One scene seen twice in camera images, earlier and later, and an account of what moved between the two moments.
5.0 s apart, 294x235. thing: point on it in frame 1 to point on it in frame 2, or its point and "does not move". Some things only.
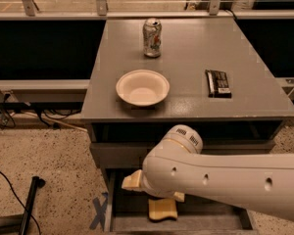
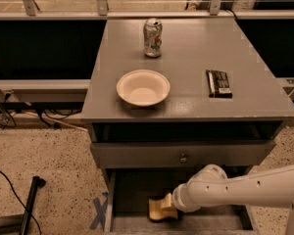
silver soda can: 152,37 does not move
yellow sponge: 159,209 does not move
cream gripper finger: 133,181 to 166,202
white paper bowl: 142,87 does not move
